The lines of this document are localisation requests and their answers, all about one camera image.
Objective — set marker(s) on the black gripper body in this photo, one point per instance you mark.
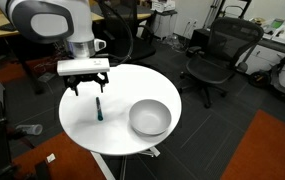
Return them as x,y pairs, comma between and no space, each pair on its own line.
85,77

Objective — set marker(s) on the black kick scooter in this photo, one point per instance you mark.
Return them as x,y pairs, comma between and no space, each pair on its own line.
275,78

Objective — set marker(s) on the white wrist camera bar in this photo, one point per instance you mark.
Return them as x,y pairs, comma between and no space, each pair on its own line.
82,66

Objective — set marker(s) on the small white card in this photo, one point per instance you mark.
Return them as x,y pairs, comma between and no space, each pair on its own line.
51,158

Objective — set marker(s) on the round white table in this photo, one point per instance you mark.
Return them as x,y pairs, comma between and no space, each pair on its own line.
115,136

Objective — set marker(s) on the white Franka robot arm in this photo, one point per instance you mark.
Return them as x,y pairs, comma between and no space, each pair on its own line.
48,20

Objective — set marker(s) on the green container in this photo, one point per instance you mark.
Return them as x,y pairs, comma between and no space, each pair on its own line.
277,23

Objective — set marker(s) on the black tripod stand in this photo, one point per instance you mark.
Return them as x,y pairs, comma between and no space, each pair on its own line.
217,11

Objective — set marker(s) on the white round bowl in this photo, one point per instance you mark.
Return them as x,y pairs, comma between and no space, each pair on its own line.
150,116

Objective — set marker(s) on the black box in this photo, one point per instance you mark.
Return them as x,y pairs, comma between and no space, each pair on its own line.
200,38

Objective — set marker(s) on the dark marker with teal cap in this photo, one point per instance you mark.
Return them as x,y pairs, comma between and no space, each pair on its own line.
98,108

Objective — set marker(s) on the black mesh office chair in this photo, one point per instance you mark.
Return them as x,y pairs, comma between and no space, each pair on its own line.
215,66

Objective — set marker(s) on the grey floor box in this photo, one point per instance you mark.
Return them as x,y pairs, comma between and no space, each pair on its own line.
47,77

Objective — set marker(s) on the white printer box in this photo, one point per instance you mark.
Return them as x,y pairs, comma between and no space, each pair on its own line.
163,5

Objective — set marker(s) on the black padded office chair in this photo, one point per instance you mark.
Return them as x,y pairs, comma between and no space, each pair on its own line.
138,46

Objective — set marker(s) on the white side cabinet desk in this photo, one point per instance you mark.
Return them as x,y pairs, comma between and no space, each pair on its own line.
265,55

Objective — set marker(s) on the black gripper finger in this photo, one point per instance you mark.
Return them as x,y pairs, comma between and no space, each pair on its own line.
103,85
75,89

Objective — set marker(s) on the black computer keyboard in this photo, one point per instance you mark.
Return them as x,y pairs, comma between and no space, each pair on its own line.
8,27

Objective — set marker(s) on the white pedestal cabinet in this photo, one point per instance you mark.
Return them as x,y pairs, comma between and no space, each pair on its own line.
165,25

